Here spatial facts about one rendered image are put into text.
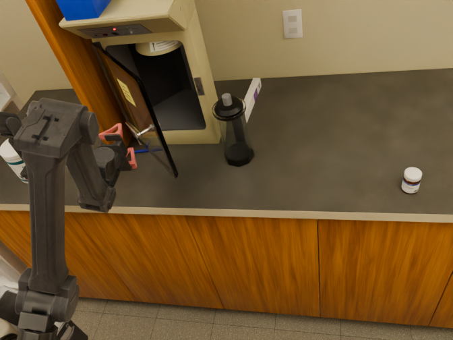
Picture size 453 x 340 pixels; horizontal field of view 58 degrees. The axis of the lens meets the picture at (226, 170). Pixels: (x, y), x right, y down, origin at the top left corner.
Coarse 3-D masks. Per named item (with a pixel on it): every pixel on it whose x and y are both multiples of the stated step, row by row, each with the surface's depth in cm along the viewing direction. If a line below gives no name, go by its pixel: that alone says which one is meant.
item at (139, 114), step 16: (96, 48) 124; (112, 64) 119; (112, 80) 132; (128, 80) 114; (144, 96) 111; (128, 112) 139; (144, 112) 119; (144, 128) 132; (144, 144) 147; (160, 144) 125; (160, 160) 138; (176, 176) 134
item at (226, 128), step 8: (240, 112) 126; (232, 120) 126; (240, 120) 128; (224, 128) 130; (232, 128) 129; (240, 128) 130; (224, 136) 133; (232, 136) 132; (240, 136) 132; (248, 136) 136; (224, 144) 137; (232, 144) 134; (240, 144) 135; (248, 144) 138; (232, 152) 137; (240, 152) 137; (248, 152) 139
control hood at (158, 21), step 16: (112, 0) 115; (128, 0) 113; (144, 0) 111; (160, 0) 109; (176, 0) 109; (112, 16) 108; (128, 16) 106; (144, 16) 105; (160, 16) 104; (176, 16) 109; (80, 32) 117; (160, 32) 118
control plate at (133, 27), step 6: (132, 24) 110; (138, 24) 110; (78, 30) 114; (84, 30) 114; (90, 30) 115; (96, 30) 115; (102, 30) 115; (108, 30) 115; (114, 30) 115; (120, 30) 115; (126, 30) 115; (132, 30) 115; (138, 30) 115; (144, 30) 115; (96, 36) 121; (102, 36) 121; (108, 36) 121
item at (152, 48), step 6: (144, 42) 128; (150, 42) 127; (156, 42) 127; (162, 42) 127; (168, 42) 127; (174, 42) 128; (180, 42) 130; (138, 48) 131; (144, 48) 129; (150, 48) 128; (156, 48) 127; (162, 48) 127; (168, 48) 128; (174, 48) 129; (144, 54) 130; (150, 54) 129; (156, 54) 128; (162, 54) 128
